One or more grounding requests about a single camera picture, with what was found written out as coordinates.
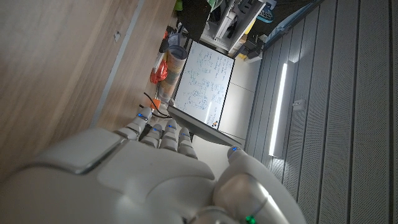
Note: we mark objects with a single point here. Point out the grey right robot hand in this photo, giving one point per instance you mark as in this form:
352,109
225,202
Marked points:
124,183

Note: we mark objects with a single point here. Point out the red plastic bag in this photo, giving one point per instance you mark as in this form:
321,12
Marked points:
159,72

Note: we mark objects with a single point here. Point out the small orange box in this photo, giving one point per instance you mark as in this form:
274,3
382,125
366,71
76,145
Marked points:
155,104

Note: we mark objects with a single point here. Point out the patterned cardboard tube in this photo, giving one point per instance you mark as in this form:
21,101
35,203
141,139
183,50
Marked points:
172,71

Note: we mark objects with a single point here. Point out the whiteboard with blue writing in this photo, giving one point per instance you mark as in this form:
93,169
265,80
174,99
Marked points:
205,81

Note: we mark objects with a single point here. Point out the grey blue cup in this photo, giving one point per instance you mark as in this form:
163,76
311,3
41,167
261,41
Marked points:
174,40

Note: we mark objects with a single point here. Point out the white strip light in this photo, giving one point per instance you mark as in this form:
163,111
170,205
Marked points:
277,112

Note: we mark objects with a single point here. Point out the dark switched-off monitor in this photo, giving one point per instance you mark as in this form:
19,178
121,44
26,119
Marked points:
194,17

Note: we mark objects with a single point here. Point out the green cup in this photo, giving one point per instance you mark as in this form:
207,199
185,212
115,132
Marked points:
178,5

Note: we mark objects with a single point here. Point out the black boxy device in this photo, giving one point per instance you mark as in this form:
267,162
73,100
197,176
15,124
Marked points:
253,46

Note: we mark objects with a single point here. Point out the small white sensor box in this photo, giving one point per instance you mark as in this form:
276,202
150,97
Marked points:
298,104

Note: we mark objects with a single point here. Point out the white shelf unit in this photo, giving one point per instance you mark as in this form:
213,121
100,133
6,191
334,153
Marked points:
236,21

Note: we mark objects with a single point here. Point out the teal patterned shoe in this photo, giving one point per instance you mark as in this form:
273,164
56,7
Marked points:
265,15

